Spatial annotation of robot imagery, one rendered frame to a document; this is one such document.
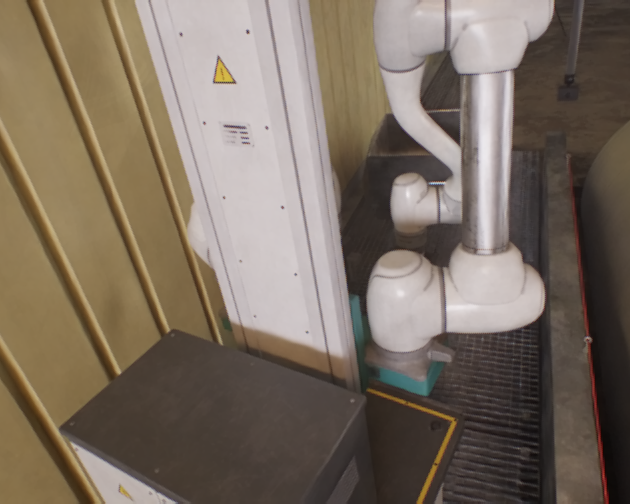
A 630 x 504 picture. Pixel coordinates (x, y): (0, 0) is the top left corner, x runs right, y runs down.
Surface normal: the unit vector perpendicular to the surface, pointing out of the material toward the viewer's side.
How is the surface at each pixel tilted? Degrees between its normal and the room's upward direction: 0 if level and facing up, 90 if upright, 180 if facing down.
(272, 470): 0
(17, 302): 90
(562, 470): 1
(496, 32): 86
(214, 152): 90
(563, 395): 0
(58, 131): 90
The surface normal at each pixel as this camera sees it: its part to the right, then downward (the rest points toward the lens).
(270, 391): -0.13, -0.84
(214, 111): -0.51, 0.51
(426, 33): -0.20, 0.77
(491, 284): -0.15, 0.33
